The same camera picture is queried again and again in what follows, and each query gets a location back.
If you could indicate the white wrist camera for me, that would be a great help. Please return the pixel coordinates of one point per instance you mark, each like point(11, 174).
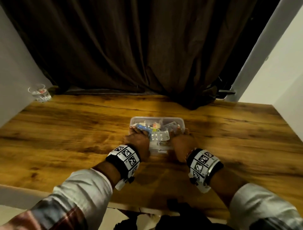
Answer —
point(122, 183)
point(201, 186)

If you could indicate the person's right hand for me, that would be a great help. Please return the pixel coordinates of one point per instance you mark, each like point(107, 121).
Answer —
point(184, 145)

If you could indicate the clear drinking glass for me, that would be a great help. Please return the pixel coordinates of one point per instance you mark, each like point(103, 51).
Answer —
point(40, 93)

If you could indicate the clear plastic medicine box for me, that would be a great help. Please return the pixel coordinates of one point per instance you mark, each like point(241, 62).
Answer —
point(165, 119)

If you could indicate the person's black clothing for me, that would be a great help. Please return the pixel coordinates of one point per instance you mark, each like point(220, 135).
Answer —
point(180, 218)

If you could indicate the white window frame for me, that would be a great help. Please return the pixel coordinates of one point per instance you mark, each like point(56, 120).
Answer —
point(260, 47)

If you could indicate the pile of medicine strips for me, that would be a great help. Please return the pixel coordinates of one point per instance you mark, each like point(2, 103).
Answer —
point(163, 125)

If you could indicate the person's left forearm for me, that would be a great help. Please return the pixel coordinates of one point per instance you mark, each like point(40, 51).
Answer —
point(75, 196)

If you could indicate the person's right forearm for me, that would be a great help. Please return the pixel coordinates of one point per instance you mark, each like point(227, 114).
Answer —
point(255, 203)

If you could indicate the brown curtain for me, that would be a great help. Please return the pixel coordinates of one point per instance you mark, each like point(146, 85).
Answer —
point(130, 47)

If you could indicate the person's left hand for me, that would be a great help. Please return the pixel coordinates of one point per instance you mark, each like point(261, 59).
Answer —
point(139, 147)

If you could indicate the black marker wristband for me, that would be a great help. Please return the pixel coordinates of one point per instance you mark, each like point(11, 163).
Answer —
point(125, 158)
point(202, 163)

